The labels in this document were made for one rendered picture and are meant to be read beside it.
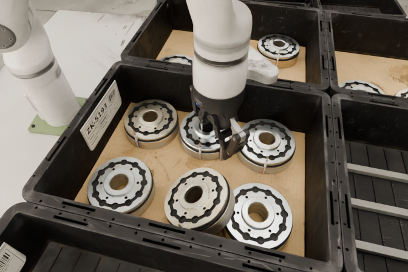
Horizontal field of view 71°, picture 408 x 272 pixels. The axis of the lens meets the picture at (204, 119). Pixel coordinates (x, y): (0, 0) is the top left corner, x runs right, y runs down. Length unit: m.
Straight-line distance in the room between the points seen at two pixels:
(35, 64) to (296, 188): 0.55
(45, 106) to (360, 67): 0.75
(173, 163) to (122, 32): 0.70
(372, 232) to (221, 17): 0.39
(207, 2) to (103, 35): 0.85
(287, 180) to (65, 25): 0.99
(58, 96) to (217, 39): 0.49
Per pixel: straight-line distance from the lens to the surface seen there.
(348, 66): 0.79
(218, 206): 0.41
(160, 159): 0.53
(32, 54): 0.68
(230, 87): 0.37
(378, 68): 0.82
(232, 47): 0.33
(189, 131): 0.52
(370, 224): 0.54
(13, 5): 0.58
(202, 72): 0.36
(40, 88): 0.71
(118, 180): 0.50
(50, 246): 0.51
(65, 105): 0.76
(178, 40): 0.80
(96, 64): 0.99
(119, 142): 0.57
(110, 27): 1.17
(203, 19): 0.32
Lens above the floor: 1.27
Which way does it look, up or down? 48 degrees down
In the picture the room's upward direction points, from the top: straight up
